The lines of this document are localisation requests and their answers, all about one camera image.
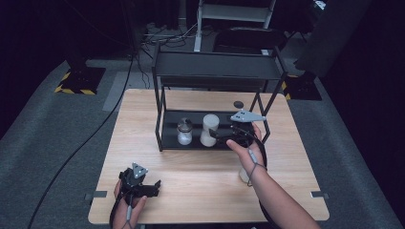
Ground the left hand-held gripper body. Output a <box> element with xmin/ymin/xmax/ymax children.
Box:
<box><xmin>118</xmin><ymin>161</ymin><xmax>149</xmax><ymax>199</ymax></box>

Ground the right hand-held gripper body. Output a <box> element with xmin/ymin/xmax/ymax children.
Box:
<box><xmin>225</xmin><ymin>110</ymin><xmax>266</xmax><ymax>149</ymax></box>

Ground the glass shaker jar black lid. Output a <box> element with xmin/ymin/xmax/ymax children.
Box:
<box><xmin>177</xmin><ymin>116</ymin><xmax>194</xmax><ymax>146</ymax></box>

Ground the black two-tier metal rack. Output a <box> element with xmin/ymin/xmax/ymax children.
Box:
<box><xmin>152</xmin><ymin>41</ymin><xmax>289</xmax><ymax>153</ymax></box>

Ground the person's right hand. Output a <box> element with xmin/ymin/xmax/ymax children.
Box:
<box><xmin>226</xmin><ymin>123</ymin><xmax>267</xmax><ymax>176</ymax></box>

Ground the person's left hand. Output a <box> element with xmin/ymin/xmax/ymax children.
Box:
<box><xmin>112</xmin><ymin>180</ymin><xmax>148</xmax><ymax>229</ymax></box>

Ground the grey tape strip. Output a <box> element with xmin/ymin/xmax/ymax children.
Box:
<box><xmin>309</xmin><ymin>190</ymin><xmax>330</xmax><ymax>200</ymax></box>
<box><xmin>84</xmin><ymin>190</ymin><xmax>108</xmax><ymax>201</ymax></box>

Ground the black yellow striped base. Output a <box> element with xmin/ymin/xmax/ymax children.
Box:
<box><xmin>53</xmin><ymin>66</ymin><xmax>107</xmax><ymax>96</ymax></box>
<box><xmin>281</xmin><ymin>73</ymin><xmax>323</xmax><ymax>102</ymax></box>

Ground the dark grey hanging panel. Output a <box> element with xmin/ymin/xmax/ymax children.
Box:
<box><xmin>295</xmin><ymin>0</ymin><xmax>373</xmax><ymax>78</ymax></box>

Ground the right gripper wrist strap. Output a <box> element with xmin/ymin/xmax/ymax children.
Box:
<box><xmin>245</xmin><ymin>127</ymin><xmax>268</xmax><ymax>187</ymax></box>

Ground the gripper wrist strap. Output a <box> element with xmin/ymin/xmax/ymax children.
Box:
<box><xmin>245</xmin><ymin>127</ymin><xmax>268</xmax><ymax>187</ymax></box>
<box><xmin>109</xmin><ymin>193</ymin><xmax>136</xmax><ymax>229</ymax></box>

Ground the left gripper wrist strap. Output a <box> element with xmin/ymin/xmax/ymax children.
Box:
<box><xmin>109</xmin><ymin>193</ymin><xmax>136</xmax><ymax>229</ymax></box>

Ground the long black floor cable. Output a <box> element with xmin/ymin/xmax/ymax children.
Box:
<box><xmin>27</xmin><ymin>53</ymin><xmax>136</xmax><ymax>229</ymax></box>

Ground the bundle of floor cables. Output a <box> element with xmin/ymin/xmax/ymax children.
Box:
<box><xmin>139</xmin><ymin>21</ymin><xmax>196</xmax><ymax>50</ymax></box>

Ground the white metal stand frame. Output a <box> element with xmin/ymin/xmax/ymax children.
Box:
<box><xmin>193</xmin><ymin>0</ymin><xmax>277</xmax><ymax>52</ymax></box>

